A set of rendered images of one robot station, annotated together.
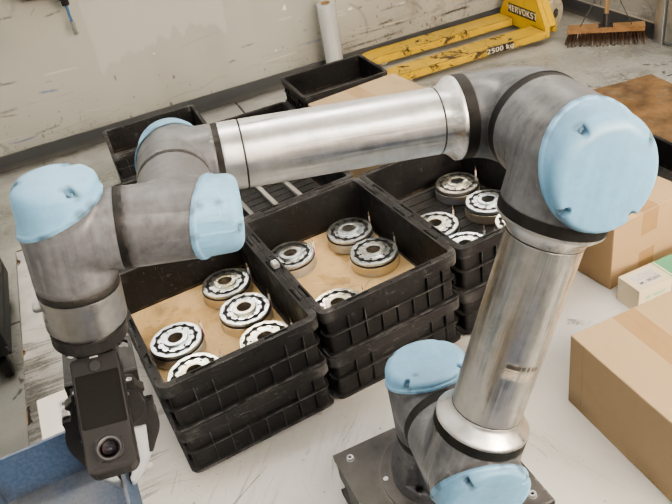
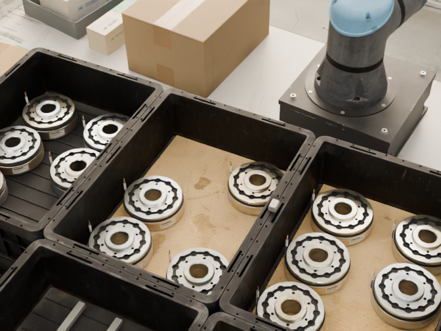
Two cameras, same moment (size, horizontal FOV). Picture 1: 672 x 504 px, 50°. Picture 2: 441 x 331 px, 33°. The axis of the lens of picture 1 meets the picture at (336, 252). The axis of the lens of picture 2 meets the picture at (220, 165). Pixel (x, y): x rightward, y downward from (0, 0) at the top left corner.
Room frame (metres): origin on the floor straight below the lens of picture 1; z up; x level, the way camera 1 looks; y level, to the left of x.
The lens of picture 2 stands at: (1.74, 0.67, 1.80)
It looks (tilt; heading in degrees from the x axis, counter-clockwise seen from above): 45 degrees down; 230
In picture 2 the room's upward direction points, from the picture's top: 1 degrees counter-clockwise
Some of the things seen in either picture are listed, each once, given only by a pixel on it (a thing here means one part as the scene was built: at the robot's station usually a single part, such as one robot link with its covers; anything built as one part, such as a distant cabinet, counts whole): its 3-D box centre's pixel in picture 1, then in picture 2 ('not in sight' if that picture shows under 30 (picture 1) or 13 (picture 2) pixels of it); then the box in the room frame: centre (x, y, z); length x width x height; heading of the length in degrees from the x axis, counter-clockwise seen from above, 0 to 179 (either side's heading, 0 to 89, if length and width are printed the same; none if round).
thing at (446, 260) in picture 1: (341, 241); (187, 186); (1.23, -0.01, 0.92); 0.40 x 0.30 x 0.02; 22
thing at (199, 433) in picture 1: (225, 360); not in sight; (1.11, 0.26, 0.76); 0.40 x 0.30 x 0.12; 22
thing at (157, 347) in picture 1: (176, 340); (407, 290); (1.08, 0.33, 0.86); 0.10 x 0.10 x 0.01
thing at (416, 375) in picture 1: (430, 393); (361, 20); (0.72, -0.09, 0.97); 0.13 x 0.12 x 0.14; 8
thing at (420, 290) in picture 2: (175, 338); (407, 288); (1.08, 0.33, 0.86); 0.05 x 0.05 x 0.01
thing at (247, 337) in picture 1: (266, 339); (342, 211); (1.04, 0.16, 0.86); 0.10 x 0.10 x 0.01
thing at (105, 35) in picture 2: not in sight; (128, 18); (0.86, -0.72, 0.73); 0.24 x 0.06 x 0.06; 14
